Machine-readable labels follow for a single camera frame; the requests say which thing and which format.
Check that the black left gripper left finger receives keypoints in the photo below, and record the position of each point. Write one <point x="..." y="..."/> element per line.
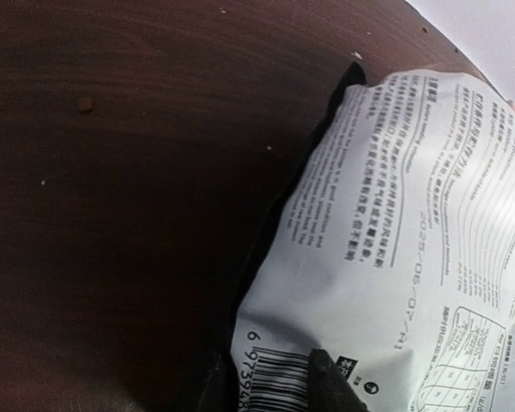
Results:
<point x="212" y="394"/>

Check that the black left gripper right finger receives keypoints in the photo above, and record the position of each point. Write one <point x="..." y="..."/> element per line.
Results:
<point x="327" y="389"/>

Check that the dog food bag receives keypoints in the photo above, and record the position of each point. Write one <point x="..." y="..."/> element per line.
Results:
<point x="395" y="253"/>

